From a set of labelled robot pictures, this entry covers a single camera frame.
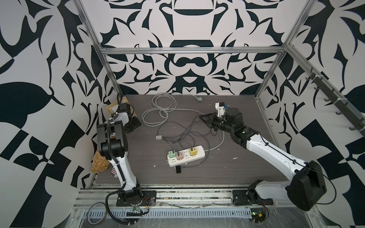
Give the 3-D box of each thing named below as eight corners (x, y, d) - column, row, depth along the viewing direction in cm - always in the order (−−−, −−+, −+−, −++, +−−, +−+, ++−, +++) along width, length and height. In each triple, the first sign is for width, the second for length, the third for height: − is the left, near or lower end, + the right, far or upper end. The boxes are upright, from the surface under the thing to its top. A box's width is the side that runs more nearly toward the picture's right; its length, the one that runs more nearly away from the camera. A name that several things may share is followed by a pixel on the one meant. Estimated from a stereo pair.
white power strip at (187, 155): (168, 168, 85) (167, 164, 80) (165, 156, 90) (164, 152, 84) (205, 156, 90) (207, 152, 84) (201, 146, 94) (202, 140, 89)
